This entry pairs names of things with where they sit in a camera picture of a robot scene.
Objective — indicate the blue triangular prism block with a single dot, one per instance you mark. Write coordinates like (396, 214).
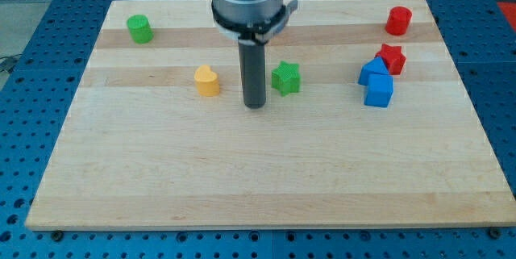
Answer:
(374, 66)

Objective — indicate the green star block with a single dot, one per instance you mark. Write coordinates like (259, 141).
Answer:
(286, 78)

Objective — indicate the wooden board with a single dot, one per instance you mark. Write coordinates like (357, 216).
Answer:
(141, 149)

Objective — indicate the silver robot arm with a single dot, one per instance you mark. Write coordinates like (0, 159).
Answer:
(252, 24)

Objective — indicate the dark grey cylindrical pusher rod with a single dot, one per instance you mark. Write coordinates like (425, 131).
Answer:
(252, 69)

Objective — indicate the red cylinder block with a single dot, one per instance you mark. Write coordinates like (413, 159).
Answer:
(398, 21)

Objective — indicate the yellow heart block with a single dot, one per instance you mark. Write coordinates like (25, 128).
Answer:
(206, 81)

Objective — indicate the red star block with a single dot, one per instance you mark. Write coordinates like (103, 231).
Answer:
(393, 58)

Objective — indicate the green cylinder block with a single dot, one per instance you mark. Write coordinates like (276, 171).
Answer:
(140, 29)

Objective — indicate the blue cube block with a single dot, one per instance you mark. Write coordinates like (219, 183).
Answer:
(379, 90)

